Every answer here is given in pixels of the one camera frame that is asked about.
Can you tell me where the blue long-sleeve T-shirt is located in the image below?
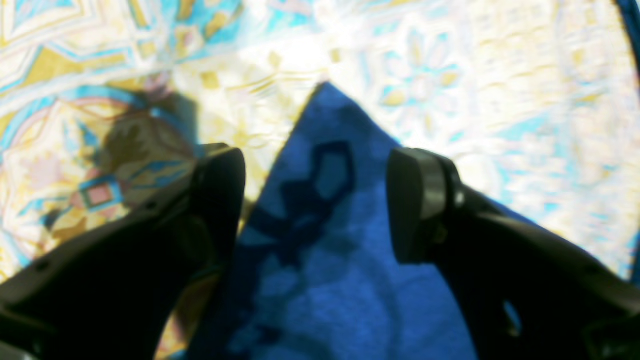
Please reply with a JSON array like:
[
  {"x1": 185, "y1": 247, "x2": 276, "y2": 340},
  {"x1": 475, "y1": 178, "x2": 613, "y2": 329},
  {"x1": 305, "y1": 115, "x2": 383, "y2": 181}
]
[{"x1": 187, "y1": 82, "x2": 640, "y2": 360}]

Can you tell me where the patterned tile tablecloth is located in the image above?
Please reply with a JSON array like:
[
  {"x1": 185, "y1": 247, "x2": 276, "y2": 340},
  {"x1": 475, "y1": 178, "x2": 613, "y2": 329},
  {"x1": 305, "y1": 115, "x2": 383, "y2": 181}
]
[{"x1": 0, "y1": 0, "x2": 640, "y2": 360}]

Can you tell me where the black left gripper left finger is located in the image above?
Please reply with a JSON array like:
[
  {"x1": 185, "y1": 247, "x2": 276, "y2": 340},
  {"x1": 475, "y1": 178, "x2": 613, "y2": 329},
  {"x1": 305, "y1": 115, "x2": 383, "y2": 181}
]
[{"x1": 0, "y1": 143, "x2": 246, "y2": 360}]

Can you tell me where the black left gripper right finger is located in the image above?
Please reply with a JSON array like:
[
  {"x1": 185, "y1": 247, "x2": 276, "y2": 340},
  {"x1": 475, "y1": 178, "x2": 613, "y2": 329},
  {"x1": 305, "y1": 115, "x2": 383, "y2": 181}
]
[{"x1": 387, "y1": 147, "x2": 640, "y2": 360}]

